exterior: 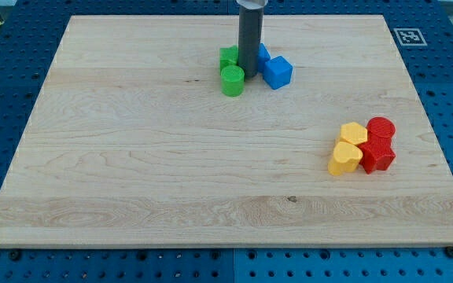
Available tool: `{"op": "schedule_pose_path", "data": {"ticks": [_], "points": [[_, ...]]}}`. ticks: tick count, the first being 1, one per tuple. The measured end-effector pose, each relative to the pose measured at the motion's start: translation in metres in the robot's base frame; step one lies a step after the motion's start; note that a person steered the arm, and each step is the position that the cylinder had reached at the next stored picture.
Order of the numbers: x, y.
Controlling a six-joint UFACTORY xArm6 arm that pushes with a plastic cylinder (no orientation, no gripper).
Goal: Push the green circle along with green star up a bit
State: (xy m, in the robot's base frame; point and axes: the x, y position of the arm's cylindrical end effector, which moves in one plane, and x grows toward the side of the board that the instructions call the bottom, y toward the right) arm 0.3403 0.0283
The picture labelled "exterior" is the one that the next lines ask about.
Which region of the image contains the green circle block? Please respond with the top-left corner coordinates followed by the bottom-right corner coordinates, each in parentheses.
top-left (220, 65), bottom-right (245, 97)

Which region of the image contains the green star block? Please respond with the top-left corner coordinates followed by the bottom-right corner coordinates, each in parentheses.
top-left (219, 45), bottom-right (238, 72)

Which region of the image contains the red star block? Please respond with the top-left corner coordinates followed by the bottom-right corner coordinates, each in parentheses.
top-left (359, 134), bottom-right (396, 174)

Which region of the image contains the red circle block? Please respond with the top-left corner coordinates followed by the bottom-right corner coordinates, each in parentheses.
top-left (366, 116), bottom-right (396, 139)

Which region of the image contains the wooden board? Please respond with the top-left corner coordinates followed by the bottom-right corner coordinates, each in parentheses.
top-left (0, 15), bottom-right (453, 249)

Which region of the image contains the blue cube block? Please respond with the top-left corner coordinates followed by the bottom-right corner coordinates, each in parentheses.
top-left (263, 56), bottom-right (293, 90)

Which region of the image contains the blue block behind rod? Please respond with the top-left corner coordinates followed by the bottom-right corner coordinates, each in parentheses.
top-left (257, 43), bottom-right (271, 73)

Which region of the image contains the yellow heart block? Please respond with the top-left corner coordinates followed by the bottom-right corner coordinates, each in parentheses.
top-left (327, 141), bottom-right (363, 176)

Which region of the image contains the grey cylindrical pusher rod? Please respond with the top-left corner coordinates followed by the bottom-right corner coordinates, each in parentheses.
top-left (238, 6), bottom-right (263, 79)

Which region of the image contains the yellow hexagon block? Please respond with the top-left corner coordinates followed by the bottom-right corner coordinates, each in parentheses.
top-left (335, 122), bottom-right (368, 145)

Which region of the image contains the white fiducial marker tag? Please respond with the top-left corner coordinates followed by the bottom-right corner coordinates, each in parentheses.
top-left (393, 28), bottom-right (427, 46)

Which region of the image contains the black bolt front left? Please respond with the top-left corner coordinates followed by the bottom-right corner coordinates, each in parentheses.
top-left (8, 249), bottom-right (21, 262)

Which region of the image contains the black bolt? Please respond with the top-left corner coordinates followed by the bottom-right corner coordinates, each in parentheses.
top-left (444, 246), bottom-right (453, 259)
top-left (8, 249), bottom-right (21, 262)

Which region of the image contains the black bolt front right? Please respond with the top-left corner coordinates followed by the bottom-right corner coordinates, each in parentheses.
top-left (444, 246), bottom-right (453, 259)

